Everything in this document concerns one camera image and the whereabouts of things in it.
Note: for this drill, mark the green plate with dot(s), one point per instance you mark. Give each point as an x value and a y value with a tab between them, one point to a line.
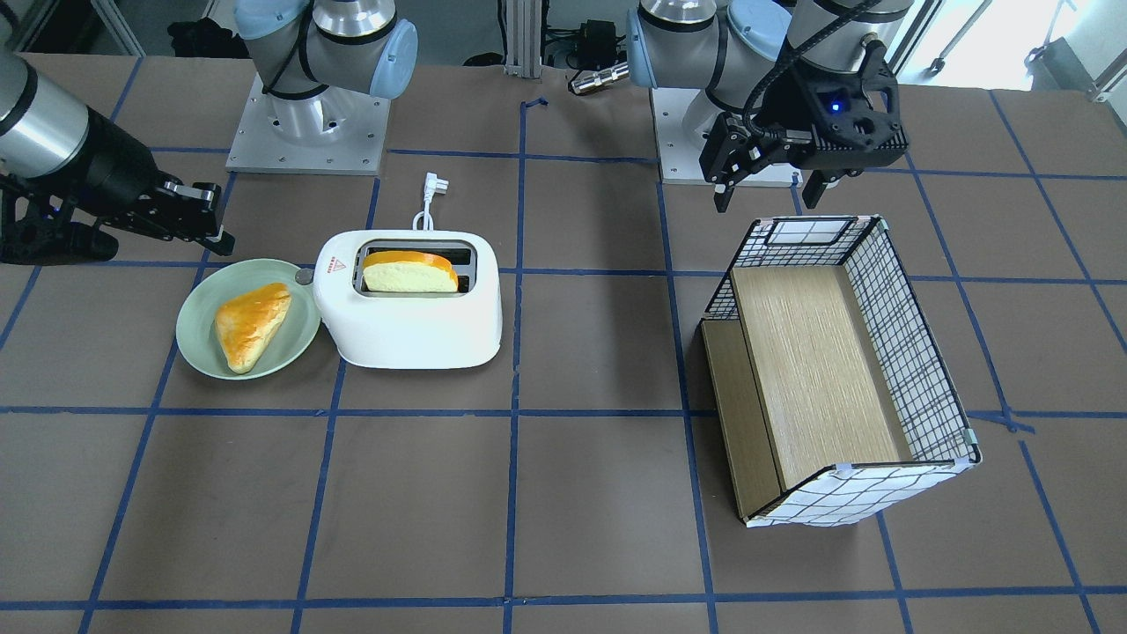
195	333

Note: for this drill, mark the triangular bread on plate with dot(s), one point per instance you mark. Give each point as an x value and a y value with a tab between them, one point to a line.
245	325

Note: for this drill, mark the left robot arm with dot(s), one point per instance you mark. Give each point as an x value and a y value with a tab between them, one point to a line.
731	52

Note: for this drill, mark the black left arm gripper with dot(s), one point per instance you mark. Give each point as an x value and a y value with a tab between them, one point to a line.
790	104

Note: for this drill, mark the black power adapter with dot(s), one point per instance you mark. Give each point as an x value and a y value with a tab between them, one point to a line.
596	44

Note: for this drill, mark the white two-slot toaster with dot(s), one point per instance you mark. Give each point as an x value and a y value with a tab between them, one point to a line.
409	330

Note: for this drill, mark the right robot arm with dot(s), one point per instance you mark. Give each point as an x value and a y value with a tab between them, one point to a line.
549	179

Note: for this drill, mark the silver metal cylinder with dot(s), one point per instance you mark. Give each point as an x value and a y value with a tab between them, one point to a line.
586	82

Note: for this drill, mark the bread slice in toaster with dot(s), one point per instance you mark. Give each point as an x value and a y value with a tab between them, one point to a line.
411	271

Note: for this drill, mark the aluminium frame post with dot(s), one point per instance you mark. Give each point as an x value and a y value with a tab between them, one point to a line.
522	23

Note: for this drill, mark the wire basket with wood shelf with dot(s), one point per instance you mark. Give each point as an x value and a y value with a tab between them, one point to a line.
833	397

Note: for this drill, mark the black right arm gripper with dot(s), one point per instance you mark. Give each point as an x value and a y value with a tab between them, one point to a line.
113	173

